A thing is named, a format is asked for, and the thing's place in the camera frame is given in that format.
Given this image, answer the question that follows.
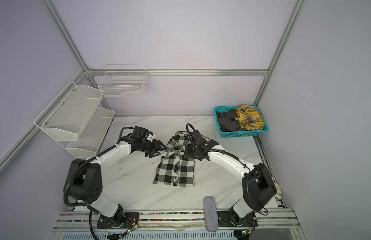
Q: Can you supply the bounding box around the yellow plaid shirt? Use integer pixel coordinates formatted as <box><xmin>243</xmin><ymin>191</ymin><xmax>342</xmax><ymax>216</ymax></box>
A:
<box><xmin>235</xmin><ymin>105</ymin><xmax>265</xmax><ymax>131</ymax></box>

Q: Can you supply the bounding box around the black white checkered shirt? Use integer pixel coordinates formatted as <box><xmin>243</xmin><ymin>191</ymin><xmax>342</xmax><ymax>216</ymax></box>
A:
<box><xmin>153</xmin><ymin>131</ymin><xmax>195</xmax><ymax>187</ymax></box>

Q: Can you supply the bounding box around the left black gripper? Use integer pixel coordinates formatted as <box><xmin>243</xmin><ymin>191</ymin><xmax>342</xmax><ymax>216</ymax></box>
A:
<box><xmin>139</xmin><ymin>139</ymin><xmax>167</xmax><ymax>159</ymax></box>

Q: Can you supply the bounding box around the white mesh two-tier shelf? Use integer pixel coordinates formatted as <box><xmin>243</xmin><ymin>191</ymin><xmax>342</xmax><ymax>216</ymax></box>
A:
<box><xmin>33</xmin><ymin>81</ymin><xmax>115</xmax><ymax>159</ymax></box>

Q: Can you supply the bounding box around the left black corrugated cable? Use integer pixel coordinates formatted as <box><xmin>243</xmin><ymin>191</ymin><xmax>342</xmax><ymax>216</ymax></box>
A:
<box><xmin>63</xmin><ymin>125</ymin><xmax>135</xmax><ymax>240</ymax></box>

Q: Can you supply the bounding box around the dark grey striped shirt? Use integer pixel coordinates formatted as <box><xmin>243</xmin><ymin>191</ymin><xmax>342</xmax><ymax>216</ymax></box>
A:
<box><xmin>216</xmin><ymin>109</ymin><xmax>246</xmax><ymax>132</ymax></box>

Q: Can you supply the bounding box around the teal plastic basket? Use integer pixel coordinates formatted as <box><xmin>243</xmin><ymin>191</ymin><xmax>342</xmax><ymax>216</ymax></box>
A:
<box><xmin>213</xmin><ymin>106</ymin><xmax>269</xmax><ymax>138</ymax></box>

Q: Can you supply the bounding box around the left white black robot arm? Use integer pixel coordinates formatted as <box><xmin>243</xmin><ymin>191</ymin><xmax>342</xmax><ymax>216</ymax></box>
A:
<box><xmin>63</xmin><ymin>126</ymin><xmax>166</xmax><ymax>229</ymax></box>

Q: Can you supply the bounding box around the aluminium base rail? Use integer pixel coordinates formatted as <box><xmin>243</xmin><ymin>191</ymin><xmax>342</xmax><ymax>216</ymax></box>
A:
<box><xmin>48</xmin><ymin>208</ymin><xmax>306</xmax><ymax>240</ymax></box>

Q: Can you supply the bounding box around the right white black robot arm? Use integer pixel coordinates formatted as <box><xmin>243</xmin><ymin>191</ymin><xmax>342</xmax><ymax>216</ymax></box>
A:
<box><xmin>185</xmin><ymin>123</ymin><xmax>277</xmax><ymax>227</ymax></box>

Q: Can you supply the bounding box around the white wire wall basket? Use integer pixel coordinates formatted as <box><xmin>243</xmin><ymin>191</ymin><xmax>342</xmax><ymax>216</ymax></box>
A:
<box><xmin>98</xmin><ymin>65</ymin><xmax>150</xmax><ymax>97</ymax></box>

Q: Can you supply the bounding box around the aluminium frame profile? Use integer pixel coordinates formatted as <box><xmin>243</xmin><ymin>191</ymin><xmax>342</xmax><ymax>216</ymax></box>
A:
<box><xmin>87</xmin><ymin>69</ymin><xmax>269</xmax><ymax>77</ymax></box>

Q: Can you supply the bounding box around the grey foam microphone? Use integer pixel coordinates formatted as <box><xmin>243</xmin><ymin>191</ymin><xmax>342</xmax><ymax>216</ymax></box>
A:
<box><xmin>203</xmin><ymin>196</ymin><xmax>219</xmax><ymax>233</ymax></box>

